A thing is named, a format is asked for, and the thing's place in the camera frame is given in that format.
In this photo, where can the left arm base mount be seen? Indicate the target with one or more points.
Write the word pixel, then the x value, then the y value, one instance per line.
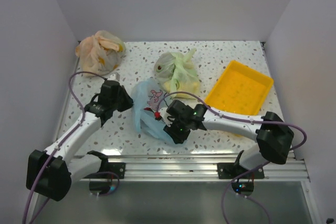
pixel 113 172

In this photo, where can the yellow plastic tray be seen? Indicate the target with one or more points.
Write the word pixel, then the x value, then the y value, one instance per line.
pixel 240 90

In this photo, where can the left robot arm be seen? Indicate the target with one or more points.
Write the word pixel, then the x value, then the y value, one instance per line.
pixel 52 172

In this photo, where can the green avocado plastic bag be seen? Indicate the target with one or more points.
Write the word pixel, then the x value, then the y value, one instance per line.
pixel 175 71

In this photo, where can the orange plastic bag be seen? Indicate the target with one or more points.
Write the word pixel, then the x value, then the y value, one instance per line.
pixel 100 53

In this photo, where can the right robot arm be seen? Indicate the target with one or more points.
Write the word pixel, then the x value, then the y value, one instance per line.
pixel 273 139

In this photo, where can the light blue plastic bag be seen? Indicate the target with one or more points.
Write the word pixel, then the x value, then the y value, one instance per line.
pixel 147 96

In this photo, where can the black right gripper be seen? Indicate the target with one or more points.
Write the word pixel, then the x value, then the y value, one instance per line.
pixel 178 138

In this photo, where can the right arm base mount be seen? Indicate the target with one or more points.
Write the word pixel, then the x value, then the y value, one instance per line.
pixel 242 172

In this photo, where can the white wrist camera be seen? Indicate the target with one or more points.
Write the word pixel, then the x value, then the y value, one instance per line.
pixel 114 77
pixel 162 115

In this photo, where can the aluminium table edge rail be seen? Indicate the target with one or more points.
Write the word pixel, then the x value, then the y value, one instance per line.
pixel 197 168

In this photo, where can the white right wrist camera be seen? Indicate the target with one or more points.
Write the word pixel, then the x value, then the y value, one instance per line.
pixel 162 115

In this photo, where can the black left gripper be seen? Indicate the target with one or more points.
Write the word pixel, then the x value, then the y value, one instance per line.
pixel 128 101

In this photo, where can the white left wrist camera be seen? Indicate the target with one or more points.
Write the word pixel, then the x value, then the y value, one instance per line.
pixel 114 77

